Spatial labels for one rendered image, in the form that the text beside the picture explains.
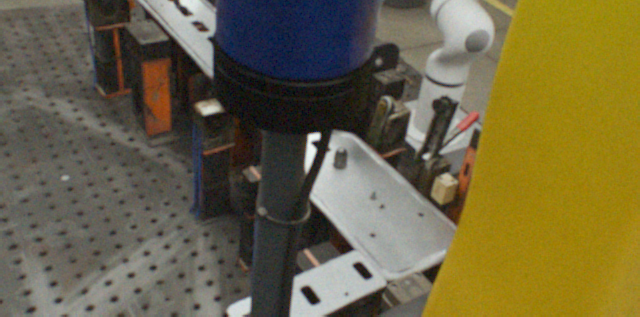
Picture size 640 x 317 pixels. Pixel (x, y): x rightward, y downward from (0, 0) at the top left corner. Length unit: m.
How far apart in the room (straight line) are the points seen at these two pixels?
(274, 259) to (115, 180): 1.58
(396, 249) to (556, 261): 1.00
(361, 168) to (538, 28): 1.21
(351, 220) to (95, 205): 0.75
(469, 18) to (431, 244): 0.65
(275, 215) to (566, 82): 0.15
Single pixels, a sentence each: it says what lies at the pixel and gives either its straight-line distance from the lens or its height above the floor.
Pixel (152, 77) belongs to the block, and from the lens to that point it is 1.94.
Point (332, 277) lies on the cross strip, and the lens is 1.28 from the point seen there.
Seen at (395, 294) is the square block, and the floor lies 1.06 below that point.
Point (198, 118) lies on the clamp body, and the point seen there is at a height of 1.02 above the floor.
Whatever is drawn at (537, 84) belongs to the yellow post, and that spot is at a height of 1.79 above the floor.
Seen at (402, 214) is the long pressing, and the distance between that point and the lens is 1.43.
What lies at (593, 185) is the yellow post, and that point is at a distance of 0.34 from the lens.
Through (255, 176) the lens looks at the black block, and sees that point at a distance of 1.48.
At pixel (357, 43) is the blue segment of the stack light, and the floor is 1.82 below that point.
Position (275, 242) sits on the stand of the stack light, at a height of 1.70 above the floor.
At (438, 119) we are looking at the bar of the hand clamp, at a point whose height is 1.16.
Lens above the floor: 1.95
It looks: 37 degrees down
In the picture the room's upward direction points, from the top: 8 degrees clockwise
